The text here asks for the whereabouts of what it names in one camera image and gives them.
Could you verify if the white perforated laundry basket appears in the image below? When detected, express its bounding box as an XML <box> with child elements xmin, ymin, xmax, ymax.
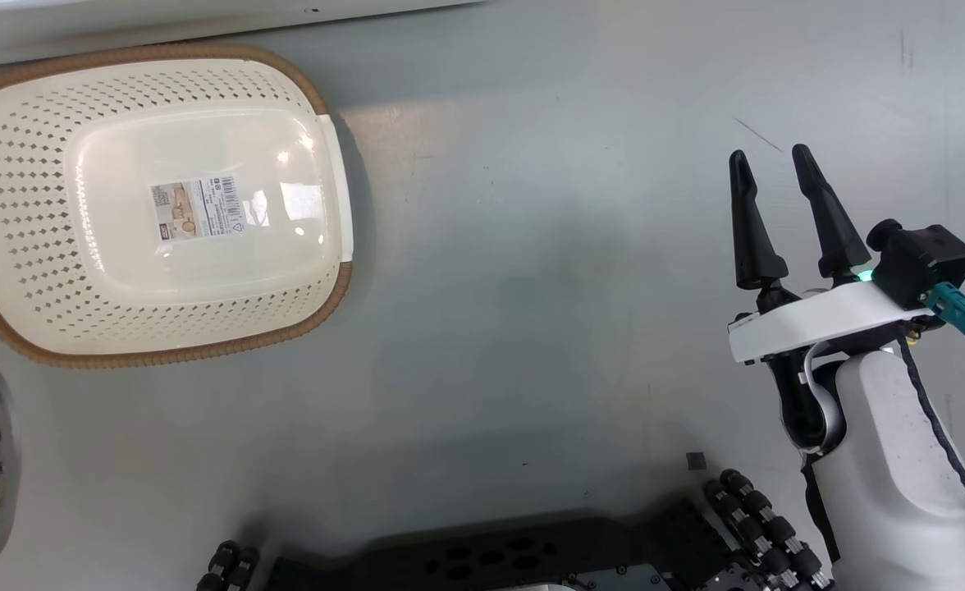
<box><xmin>0</xmin><ymin>43</ymin><xmax>355</xmax><ymax>369</ymax></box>

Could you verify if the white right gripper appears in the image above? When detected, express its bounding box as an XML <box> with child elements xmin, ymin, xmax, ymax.
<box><xmin>726</xmin><ymin>144</ymin><xmax>935</xmax><ymax>365</ymax></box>

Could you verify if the basket product label sticker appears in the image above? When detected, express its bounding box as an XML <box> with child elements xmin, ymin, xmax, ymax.
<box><xmin>150</xmin><ymin>175</ymin><xmax>248</xmax><ymax>242</ymax></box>

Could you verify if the white front-load washing machine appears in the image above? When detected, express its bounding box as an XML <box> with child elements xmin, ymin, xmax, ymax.
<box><xmin>0</xmin><ymin>0</ymin><xmax>487</xmax><ymax>72</ymax></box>

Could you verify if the black roller omni wheel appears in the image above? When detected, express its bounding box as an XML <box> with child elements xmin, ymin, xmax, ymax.
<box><xmin>702</xmin><ymin>468</ymin><xmax>836</xmax><ymax>591</ymax></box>
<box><xmin>195</xmin><ymin>539</ymin><xmax>262</xmax><ymax>591</ymax></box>

